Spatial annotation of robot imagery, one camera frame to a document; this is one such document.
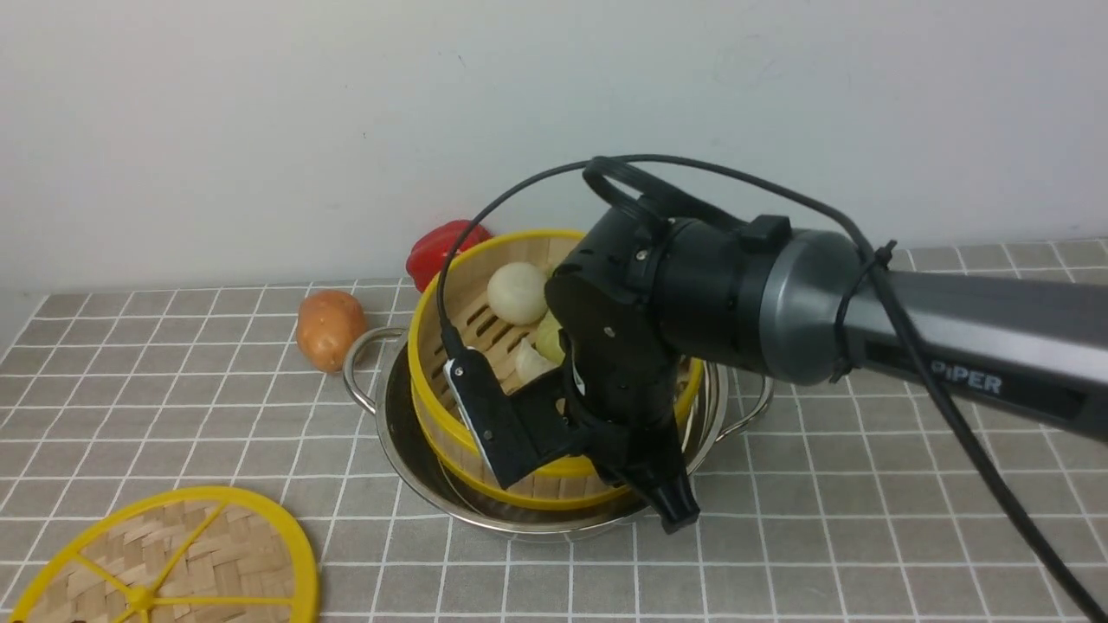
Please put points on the brown potato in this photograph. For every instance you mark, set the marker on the brown potato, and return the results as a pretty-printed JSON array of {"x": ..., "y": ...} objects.
[{"x": 329, "y": 323}]

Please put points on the stainless steel pot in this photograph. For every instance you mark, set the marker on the stainless steel pot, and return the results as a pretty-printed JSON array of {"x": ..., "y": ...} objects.
[{"x": 412, "y": 458}]

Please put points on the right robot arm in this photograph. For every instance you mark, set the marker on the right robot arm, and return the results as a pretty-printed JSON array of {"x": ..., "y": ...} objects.
[{"x": 800, "y": 306}]

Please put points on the yellow woven bamboo steamer lid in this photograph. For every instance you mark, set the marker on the yellow woven bamboo steamer lid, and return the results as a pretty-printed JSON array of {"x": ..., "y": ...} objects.
[{"x": 198, "y": 554}]

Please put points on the red bell pepper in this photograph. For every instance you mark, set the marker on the red bell pepper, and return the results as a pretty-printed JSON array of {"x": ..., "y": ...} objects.
[{"x": 428, "y": 254}]

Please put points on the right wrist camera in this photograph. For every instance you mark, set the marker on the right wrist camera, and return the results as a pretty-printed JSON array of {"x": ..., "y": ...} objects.
[{"x": 517, "y": 433}]

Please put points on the white round bun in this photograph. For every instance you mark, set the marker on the white round bun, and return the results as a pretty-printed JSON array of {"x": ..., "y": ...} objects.
[{"x": 515, "y": 293}]

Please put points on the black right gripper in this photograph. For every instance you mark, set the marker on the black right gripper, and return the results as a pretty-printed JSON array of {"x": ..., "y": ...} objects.
[{"x": 622, "y": 371}]

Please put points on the yellow-green round bun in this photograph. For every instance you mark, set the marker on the yellow-green round bun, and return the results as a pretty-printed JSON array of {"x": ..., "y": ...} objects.
[{"x": 546, "y": 339}]

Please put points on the yellow rimmed bamboo steamer basket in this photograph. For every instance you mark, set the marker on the yellow rimmed bamboo steamer basket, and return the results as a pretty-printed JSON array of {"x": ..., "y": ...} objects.
[{"x": 453, "y": 314}]

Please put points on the white dumpling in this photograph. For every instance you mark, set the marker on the white dumpling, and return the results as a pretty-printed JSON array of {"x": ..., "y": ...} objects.
[{"x": 530, "y": 364}]

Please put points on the grey checkered tablecloth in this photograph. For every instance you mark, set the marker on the grey checkered tablecloth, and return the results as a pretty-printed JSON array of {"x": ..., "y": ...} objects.
[{"x": 844, "y": 502}]

